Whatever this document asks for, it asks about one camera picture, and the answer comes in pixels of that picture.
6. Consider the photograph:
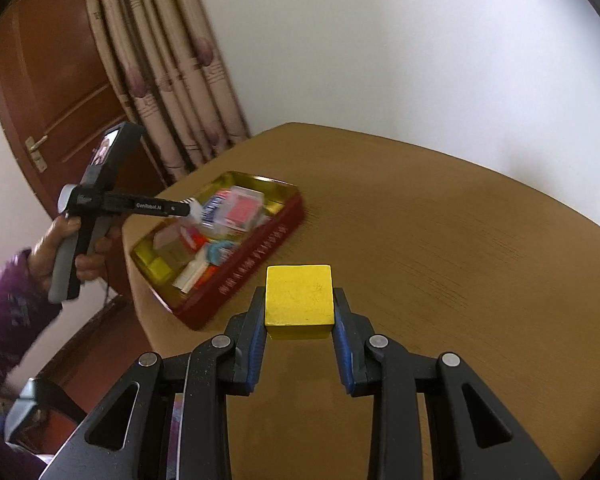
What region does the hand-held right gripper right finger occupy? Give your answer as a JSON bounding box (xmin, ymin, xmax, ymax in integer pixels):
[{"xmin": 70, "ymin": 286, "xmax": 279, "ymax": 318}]
[{"xmin": 332, "ymin": 287, "xmax": 563, "ymax": 480}]

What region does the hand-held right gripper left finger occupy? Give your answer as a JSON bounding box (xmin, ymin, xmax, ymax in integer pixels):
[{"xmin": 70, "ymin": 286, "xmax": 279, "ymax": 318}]
[{"xmin": 40, "ymin": 287, "xmax": 268, "ymax": 480}]

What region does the clear floss box blue label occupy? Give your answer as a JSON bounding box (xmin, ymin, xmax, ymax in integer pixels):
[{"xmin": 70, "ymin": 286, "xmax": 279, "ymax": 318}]
[{"xmin": 192, "ymin": 187, "xmax": 236, "ymax": 236}]

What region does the yellow block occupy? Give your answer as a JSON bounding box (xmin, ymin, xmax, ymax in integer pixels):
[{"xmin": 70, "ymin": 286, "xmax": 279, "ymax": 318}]
[{"xmin": 264, "ymin": 264, "xmax": 336, "ymax": 341}]

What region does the gold tin tray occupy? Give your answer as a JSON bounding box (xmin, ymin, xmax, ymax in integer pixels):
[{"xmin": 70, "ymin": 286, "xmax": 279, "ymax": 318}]
[{"xmin": 130, "ymin": 170, "xmax": 308, "ymax": 331}]

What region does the person's left forearm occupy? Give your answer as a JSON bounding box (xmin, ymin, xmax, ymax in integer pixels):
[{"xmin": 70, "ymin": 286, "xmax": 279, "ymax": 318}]
[{"xmin": 0, "ymin": 247, "xmax": 63, "ymax": 391}]

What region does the person's left hand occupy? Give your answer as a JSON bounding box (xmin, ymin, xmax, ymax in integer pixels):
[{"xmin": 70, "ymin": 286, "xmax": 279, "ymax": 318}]
[{"xmin": 30, "ymin": 215, "xmax": 123, "ymax": 287}]

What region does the red and white box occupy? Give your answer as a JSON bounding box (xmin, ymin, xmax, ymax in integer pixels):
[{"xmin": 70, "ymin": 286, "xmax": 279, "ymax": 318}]
[{"xmin": 180, "ymin": 225, "xmax": 208, "ymax": 253}]

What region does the small light blue packet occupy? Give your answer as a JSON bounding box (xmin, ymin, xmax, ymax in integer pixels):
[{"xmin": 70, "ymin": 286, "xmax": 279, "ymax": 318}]
[{"xmin": 205, "ymin": 241, "xmax": 238, "ymax": 265}]

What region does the clear pink plastic box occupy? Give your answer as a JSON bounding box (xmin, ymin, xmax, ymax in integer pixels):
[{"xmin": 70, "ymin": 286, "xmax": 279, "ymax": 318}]
[{"xmin": 225, "ymin": 186, "xmax": 266, "ymax": 233}]

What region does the brown wooden door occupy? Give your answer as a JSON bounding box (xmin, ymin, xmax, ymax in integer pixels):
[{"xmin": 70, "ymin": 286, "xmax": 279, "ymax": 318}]
[{"xmin": 0, "ymin": 0, "xmax": 168, "ymax": 221}]

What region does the beige patterned curtain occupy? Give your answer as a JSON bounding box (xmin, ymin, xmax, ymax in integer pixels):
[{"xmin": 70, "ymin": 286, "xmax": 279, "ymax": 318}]
[{"xmin": 82, "ymin": 0, "xmax": 253, "ymax": 186}]

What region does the dark grey object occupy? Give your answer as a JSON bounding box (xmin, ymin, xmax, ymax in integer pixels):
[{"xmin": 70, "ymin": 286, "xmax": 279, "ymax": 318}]
[{"xmin": 5, "ymin": 377, "xmax": 88, "ymax": 443}]

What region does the person's dark clothing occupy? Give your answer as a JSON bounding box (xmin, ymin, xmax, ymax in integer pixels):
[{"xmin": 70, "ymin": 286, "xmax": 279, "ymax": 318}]
[{"xmin": 0, "ymin": 410, "xmax": 48, "ymax": 480}]

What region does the brass door handle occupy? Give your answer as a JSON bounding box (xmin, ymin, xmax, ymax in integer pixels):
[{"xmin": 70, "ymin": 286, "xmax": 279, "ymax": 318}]
[{"xmin": 25, "ymin": 135, "xmax": 49, "ymax": 171}]

